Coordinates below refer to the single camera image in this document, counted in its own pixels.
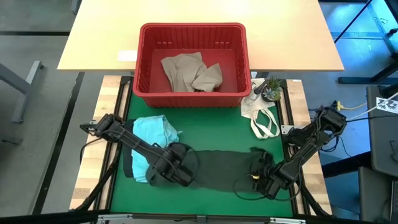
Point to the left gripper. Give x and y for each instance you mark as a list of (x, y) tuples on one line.
[(174, 166)]

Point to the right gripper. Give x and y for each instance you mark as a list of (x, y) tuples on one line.
[(272, 180)]

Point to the light blue garment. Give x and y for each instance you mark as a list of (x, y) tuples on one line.
[(152, 130)]

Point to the black garment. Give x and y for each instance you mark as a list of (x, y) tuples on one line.
[(127, 155)]

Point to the dark green garment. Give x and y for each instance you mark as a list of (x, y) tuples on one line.
[(224, 168)]

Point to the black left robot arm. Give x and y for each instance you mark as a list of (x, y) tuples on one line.
[(133, 143)]

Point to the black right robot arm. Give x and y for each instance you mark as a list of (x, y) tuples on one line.
[(311, 140)]

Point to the red plastic laundry bin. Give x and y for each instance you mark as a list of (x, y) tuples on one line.
[(192, 101)]

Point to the white canvas tote bag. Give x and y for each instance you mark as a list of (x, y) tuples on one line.
[(253, 109)]

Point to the small potted succulent plant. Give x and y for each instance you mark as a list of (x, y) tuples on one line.
[(273, 93)]

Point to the beige garment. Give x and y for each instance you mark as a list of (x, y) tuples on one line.
[(186, 71)]

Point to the yellow power plug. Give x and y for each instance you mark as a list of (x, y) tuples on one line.
[(337, 106)]

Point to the black equipment case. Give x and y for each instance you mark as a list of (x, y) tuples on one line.
[(373, 199), (384, 140)]

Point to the white paper label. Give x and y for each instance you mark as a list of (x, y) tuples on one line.
[(127, 56)]

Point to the black metal desk leg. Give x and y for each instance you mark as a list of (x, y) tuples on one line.
[(357, 80)]

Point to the white printed marker sheet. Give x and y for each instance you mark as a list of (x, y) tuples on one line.
[(387, 105)]

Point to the light wooden desk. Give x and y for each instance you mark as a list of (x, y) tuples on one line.
[(280, 37)]

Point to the grey metal desk leg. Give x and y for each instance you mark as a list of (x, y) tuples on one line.
[(27, 93)]

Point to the black metal table frame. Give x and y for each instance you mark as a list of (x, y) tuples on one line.
[(286, 104)]

